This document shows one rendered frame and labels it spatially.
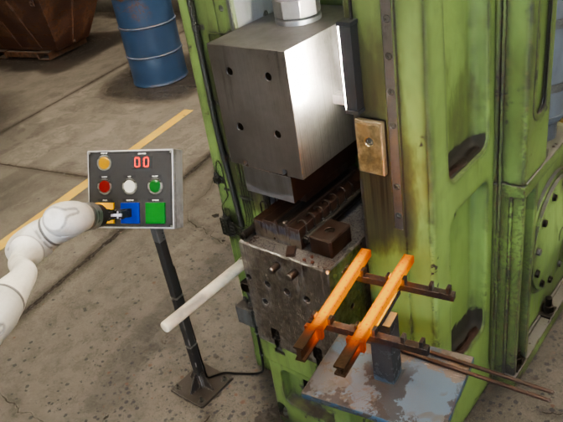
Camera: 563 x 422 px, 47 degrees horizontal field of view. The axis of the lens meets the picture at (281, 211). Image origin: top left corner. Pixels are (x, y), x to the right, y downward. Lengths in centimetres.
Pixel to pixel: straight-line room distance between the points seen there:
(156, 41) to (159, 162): 435
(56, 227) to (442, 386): 117
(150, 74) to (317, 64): 487
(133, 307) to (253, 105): 191
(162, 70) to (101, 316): 356
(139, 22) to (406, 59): 499
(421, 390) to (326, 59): 97
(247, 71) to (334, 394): 94
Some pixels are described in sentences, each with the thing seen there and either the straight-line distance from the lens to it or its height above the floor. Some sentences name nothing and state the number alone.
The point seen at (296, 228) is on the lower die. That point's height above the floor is 99.
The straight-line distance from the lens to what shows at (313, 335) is 163.
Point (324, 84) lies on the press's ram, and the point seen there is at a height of 143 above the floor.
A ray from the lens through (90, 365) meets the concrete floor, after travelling 337.
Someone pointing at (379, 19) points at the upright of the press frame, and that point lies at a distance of 176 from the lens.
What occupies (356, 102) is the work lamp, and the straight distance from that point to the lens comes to 184.
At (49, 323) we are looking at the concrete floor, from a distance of 374.
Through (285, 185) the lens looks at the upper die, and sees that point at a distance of 201.
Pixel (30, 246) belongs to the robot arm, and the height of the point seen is 116.
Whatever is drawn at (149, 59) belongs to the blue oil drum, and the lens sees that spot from 666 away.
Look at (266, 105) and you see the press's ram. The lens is 191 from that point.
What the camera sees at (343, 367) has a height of 104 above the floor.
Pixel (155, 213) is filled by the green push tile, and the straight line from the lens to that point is 231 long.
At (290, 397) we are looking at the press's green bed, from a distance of 268.
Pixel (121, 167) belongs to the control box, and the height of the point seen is 115.
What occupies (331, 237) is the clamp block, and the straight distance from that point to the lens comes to 204.
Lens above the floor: 212
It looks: 31 degrees down
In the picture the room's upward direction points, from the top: 10 degrees counter-clockwise
